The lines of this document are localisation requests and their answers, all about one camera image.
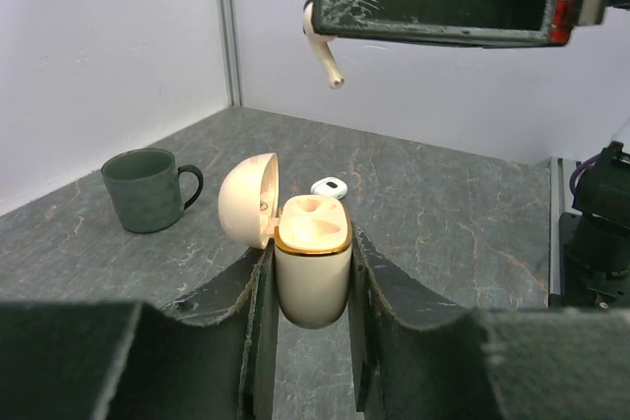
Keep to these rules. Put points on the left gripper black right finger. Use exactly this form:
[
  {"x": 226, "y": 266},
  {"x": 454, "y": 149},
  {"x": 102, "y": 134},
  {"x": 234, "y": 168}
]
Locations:
[{"x": 417, "y": 355}]

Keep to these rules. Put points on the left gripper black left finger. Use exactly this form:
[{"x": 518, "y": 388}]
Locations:
[{"x": 210, "y": 354}]

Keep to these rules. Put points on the beige earbud charging case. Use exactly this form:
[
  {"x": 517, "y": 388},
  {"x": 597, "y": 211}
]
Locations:
[{"x": 311, "y": 236}]

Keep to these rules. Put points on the beige earbud one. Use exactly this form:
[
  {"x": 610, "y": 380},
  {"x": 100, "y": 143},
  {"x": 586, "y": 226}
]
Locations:
[{"x": 319, "y": 44}]

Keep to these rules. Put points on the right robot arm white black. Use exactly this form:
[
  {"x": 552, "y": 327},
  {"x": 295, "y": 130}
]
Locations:
[{"x": 590, "y": 261}]

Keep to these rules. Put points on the dark green mug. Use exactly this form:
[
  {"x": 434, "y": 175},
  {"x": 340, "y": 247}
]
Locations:
[{"x": 144, "y": 188}]

